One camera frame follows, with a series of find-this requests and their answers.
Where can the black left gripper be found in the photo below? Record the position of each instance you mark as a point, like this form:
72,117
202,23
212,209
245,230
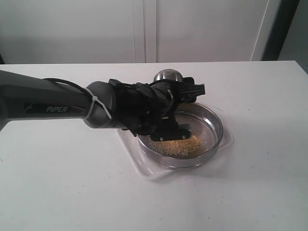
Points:
156,100

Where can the stainless steel cup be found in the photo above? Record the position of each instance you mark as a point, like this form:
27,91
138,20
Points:
168,74

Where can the yellow grain mixture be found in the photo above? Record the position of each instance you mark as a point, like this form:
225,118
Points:
186,113

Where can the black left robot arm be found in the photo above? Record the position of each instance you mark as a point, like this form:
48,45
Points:
100,104

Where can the round steel mesh sieve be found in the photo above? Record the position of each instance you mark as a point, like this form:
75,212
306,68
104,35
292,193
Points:
205,113

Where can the white rectangular tray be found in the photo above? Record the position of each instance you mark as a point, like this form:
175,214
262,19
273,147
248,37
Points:
152,166

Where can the white cabinet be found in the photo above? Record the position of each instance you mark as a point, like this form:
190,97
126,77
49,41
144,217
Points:
134,31

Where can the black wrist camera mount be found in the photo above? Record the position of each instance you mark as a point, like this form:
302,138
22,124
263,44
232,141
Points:
172,132

